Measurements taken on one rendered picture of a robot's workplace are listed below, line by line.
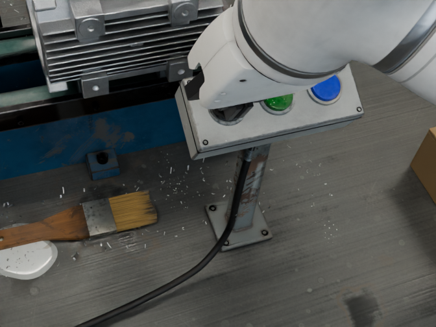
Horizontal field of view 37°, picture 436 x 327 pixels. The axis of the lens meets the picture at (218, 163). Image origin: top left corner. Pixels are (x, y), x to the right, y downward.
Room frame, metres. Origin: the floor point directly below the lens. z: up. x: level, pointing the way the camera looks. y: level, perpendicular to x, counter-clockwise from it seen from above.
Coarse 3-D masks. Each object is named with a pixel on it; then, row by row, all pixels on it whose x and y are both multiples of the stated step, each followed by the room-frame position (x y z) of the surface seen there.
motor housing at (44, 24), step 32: (64, 0) 0.52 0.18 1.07; (128, 0) 0.53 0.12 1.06; (160, 0) 0.54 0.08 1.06; (64, 32) 0.49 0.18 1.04; (128, 32) 0.52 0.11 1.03; (160, 32) 0.53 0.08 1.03; (192, 32) 0.54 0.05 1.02; (64, 64) 0.48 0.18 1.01; (96, 64) 0.50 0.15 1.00; (128, 64) 0.51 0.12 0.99; (160, 64) 0.53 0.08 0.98
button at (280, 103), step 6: (282, 96) 0.42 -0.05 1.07; (288, 96) 0.43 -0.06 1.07; (264, 102) 0.42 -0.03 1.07; (270, 102) 0.42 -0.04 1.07; (276, 102) 0.42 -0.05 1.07; (282, 102) 0.42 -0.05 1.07; (288, 102) 0.42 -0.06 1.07; (270, 108) 0.41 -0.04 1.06; (276, 108) 0.41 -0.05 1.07; (282, 108) 0.42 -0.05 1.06
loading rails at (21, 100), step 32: (224, 0) 0.72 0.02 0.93; (0, 32) 0.59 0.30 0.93; (32, 32) 0.61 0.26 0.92; (0, 64) 0.56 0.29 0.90; (32, 64) 0.58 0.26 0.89; (0, 96) 0.50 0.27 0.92; (32, 96) 0.51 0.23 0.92; (64, 96) 0.51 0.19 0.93; (96, 96) 0.51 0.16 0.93; (128, 96) 0.53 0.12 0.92; (160, 96) 0.55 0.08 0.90; (0, 128) 0.46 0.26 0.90; (32, 128) 0.48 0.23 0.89; (64, 128) 0.50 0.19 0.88; (96, 128) 0.51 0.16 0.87; (128, 128) 0.53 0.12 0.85; (160, 128) 0.55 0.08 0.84; (0, 160) 0.46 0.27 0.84; (32, 160) 0.48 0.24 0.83; (64, 160) 0.49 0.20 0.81; (96, 160) 0.50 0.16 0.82
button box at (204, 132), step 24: (312, 96) 0.44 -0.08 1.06; (192, 120) 0.39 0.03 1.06; (216, 120) 0.39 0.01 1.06; (240, 120) 0.40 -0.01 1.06; (264, 120) 0.40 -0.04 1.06; (288, 120) 0.41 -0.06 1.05; (312, 120) 0.42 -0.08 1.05; (336, 120) 0.42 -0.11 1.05; (192, 144) 0.38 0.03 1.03; (216, 144) 0.37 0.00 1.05; (240, 144) 0.39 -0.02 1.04; (264, 144) 0.41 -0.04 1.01
